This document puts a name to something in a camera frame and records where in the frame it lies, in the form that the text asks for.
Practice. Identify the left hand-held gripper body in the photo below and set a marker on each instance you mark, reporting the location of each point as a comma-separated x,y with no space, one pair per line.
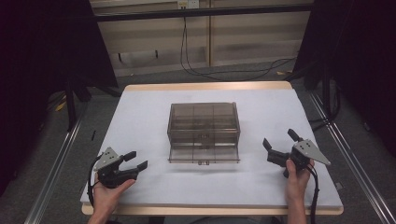
107,158

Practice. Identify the white wall socket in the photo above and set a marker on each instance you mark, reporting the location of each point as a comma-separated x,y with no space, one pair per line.
188,3

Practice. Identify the black metal stand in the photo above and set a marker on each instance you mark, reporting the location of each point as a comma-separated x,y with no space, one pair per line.
327,93
71,105

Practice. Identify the metal floor rail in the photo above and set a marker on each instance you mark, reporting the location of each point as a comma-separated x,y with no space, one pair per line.
53,174
355,168

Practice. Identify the person's right hand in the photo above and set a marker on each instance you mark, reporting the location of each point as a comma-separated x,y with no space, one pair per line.
297,183

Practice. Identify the person's left hand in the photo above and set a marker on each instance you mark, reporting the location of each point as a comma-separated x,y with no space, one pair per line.
107,197

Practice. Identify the small black stick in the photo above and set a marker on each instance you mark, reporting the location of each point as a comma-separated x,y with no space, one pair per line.
93,135

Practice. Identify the smoky transparent drawer cabinet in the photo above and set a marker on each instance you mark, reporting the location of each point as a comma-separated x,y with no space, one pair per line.
204,121

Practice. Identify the yellow floor tape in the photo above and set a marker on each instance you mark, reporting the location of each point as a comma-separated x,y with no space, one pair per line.
61,104
284,73

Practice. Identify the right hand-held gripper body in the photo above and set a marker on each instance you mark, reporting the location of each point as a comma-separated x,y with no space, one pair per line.
306,151

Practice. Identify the smoky transparent plastic drawer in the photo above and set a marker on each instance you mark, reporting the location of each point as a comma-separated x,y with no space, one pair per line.
204,154

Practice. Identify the black horizontal bar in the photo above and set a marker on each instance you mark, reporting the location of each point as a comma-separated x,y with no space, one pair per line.
202,12

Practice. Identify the white table mat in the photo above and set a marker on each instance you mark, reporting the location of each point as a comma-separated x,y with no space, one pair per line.
149,124

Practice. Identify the black curtain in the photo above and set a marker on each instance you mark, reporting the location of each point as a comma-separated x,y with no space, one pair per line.
37,62
358,62

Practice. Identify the light wooden table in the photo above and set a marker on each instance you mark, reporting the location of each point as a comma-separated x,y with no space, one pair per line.
205,85

